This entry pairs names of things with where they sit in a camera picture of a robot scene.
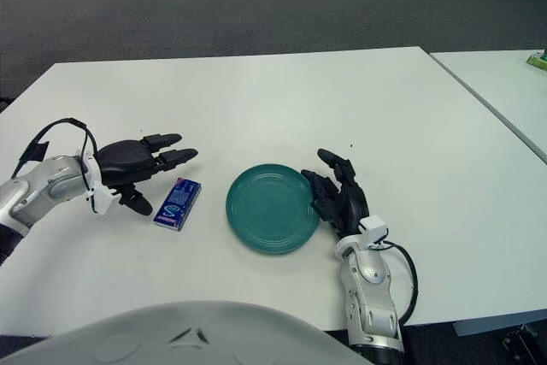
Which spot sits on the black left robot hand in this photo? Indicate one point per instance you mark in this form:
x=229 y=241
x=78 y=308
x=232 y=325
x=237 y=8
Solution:
x=124 y=162

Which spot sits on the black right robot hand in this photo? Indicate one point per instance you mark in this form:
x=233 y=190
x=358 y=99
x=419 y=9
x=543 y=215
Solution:
x=352 y=204

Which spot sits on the blue gum box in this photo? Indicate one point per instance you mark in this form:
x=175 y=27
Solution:
x=177 y=202

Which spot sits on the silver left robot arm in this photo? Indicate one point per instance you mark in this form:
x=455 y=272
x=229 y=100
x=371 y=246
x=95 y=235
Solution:
x=42 y=185

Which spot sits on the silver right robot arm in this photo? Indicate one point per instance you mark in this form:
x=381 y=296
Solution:
x=372 y=292

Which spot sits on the teal round plate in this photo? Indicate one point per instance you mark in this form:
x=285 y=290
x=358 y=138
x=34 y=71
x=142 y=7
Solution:
x=273 y=209

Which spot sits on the grey robot torso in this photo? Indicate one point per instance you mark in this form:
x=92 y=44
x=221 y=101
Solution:
x=192 y=339

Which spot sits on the black metal stand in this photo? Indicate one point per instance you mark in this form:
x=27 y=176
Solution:
x=519 y=339

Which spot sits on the green box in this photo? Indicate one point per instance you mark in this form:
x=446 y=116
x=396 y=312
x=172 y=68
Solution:
x=537 y=59

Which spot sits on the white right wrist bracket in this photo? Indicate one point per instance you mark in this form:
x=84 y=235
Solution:
x=374 y=228

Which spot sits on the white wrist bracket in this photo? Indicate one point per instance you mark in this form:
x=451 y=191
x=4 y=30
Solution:
x=374 y=228
x=102 y=200

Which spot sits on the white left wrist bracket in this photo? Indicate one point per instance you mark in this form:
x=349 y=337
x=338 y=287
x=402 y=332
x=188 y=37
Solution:
x=102 y=200

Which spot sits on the grey table frame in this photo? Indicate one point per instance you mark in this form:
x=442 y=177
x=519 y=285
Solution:
x=491 y=326

